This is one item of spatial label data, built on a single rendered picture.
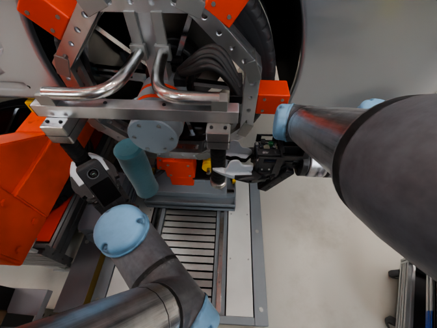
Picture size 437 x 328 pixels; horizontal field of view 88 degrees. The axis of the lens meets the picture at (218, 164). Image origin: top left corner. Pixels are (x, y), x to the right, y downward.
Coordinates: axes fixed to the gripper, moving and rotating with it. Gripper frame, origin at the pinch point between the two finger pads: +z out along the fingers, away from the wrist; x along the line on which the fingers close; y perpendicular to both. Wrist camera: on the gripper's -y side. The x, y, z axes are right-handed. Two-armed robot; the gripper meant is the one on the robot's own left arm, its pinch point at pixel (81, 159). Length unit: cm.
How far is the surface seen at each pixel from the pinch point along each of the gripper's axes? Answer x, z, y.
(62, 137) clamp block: -0.2, -1.7, -9.1
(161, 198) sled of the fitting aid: 18, 17, 69
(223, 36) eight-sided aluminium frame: 38.8, -9.6, -20.3
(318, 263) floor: 60, -62, 84
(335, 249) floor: 73, -64, 84
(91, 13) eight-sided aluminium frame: 18.6, 10.3, -24.5
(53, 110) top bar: 1.5, 0.9, -13.9
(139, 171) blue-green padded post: 11.1, 0.6, 17.1
